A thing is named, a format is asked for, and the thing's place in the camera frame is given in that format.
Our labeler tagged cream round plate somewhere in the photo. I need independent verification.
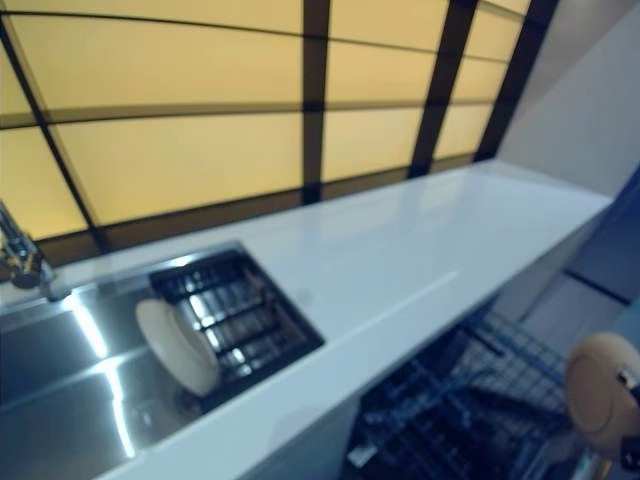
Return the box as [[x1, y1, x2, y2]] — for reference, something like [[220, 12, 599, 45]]
[[135, 298, 221, 397], [564, 332, 640, 447]]

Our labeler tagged dark blue tall cabinet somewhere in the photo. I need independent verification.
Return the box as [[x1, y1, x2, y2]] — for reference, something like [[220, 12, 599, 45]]
[[562, 164, 640, 307]]

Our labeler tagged stainless steel kitchen sink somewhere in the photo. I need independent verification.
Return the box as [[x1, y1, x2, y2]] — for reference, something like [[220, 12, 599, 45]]
[[0, 242, 327, 475]]

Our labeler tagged black dish drying rack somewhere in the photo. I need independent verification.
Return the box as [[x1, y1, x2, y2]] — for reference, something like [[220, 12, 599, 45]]
[[148, 252, 327, 397]]

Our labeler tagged narrow white cabinet door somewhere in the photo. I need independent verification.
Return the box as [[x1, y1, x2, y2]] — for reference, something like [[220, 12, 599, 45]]
[[112, 392, 362, 480]]

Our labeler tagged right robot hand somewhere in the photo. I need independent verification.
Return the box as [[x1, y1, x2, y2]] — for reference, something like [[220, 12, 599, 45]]
[[618, 367, 640, 469]]

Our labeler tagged chrome gooseneck faucet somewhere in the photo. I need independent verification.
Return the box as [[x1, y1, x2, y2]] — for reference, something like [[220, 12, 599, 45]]
[[0, 199, 72, 302]]

